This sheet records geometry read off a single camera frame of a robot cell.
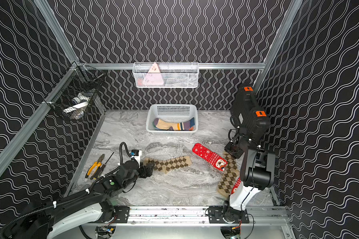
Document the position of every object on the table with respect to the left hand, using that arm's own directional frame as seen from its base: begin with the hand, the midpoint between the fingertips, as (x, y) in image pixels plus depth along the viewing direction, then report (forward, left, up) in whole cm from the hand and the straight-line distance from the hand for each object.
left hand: (149, 162), depth 82 cm
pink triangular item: (+44, +2, +24) cm, 50 cm away
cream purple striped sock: (+33, 0, -7) cm, 34 cm away
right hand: (+15, -48, -8) cm, 51 cm away
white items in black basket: (+18, +36, +24) cm, 47 cm away
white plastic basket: (+40, -8, -9) cm, 42 cm away
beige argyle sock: (+3, -8, -9) cm, 12 cm away
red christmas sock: (+8, -39, -9) cm, 41 cm away
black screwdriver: (-2, +30, -10) cm, 32 cm away
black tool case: (+32, -55, +10) cm, 65 cm away
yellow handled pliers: (-2, +36, -11) cm, 37 cm away
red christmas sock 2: (-6, -49, -9) cm, 50 cm away
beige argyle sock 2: (0, -47, -10) cm, 48 cm away
